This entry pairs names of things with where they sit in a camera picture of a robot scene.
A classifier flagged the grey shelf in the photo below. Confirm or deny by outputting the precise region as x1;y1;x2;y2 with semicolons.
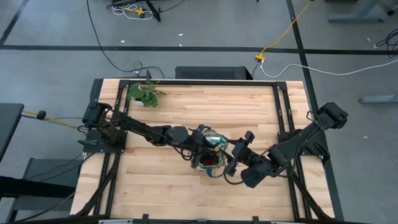
6;157;82;222

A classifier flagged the white floor cable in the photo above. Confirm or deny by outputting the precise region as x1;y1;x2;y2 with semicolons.
259;58;398;78

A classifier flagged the black side table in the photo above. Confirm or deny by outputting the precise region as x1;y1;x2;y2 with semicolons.
0;103;25;162

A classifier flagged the grey floor bar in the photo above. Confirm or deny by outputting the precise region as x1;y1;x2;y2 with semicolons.
358;94;398;105

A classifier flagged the green potted plant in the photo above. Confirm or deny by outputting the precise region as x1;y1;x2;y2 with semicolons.
126;80;167;109

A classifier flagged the yellow power cord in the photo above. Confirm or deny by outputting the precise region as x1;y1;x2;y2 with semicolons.
254;0;314;62

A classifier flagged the black hanging cable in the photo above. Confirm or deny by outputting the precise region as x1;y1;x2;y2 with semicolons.
85;0;166;79

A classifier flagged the black perforated box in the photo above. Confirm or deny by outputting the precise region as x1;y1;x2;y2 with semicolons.
174;65;254;81

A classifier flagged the shiny green plastic item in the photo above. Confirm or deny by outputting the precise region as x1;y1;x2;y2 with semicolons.
205;133;228;150

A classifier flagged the yellow cable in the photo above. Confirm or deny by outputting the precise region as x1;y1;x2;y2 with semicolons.
21;108;84;131

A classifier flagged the clear bowl with garden items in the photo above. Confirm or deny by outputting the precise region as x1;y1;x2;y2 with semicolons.
192;128;229;179

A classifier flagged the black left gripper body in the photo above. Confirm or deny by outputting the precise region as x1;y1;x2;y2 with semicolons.
186;124;214;171

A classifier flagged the red gardening glove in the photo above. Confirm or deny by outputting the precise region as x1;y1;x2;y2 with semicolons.
201;155;218;166

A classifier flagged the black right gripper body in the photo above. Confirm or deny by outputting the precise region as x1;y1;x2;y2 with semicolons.
223;130;256;177

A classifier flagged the black tripod leg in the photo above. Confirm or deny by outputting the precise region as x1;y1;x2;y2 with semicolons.
145;0;162;22

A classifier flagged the black beam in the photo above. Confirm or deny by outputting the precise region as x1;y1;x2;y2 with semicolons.
0;175;77;199

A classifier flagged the black aluminium table frame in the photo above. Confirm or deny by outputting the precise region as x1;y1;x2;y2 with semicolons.
71;78;345;224

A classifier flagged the black cable bundle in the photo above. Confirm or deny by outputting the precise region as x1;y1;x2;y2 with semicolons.
374;27;398;59

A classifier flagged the white cable coil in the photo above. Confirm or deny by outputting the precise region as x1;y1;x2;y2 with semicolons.
111;3;155;21

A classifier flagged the grey table base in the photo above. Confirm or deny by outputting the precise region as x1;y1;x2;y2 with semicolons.
328;0;398;23

